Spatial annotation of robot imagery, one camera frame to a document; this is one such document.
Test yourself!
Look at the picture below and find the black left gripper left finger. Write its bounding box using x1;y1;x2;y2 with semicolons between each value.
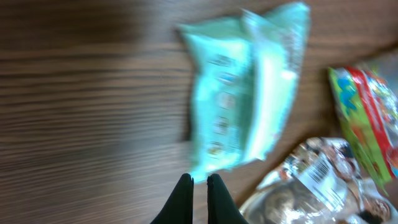
150;173;194;224

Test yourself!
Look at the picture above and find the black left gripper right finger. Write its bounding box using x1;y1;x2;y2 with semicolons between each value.
207;174;248;224

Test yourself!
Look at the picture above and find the green candy bag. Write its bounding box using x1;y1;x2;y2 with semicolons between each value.
328;64;397;189

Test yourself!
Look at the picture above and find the white brown cookie bag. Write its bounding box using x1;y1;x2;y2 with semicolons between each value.
239;138;397;224

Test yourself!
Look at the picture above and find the teal wipes packet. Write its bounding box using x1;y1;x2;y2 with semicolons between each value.
179;1;311;182

